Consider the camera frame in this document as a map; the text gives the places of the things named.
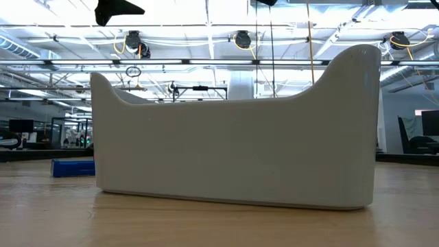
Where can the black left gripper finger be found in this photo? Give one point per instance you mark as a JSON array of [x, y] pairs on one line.
[[113, 8]]

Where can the blue digital clock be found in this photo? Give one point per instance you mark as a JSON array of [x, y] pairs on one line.
[[72, 168]]

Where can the black office chair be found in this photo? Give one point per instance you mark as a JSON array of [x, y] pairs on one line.
[[406, 137]]

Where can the distant robot station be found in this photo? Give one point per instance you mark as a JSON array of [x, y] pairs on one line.
[[56, 133]]

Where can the black computer monitor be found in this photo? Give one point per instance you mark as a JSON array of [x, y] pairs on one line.
[[21, 126], [430, 123]]

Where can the grey plastic tray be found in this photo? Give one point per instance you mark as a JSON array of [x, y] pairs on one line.
[[233, 154]]

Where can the black overhead gantry frame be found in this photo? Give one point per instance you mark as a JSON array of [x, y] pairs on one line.
[[200, 88]]

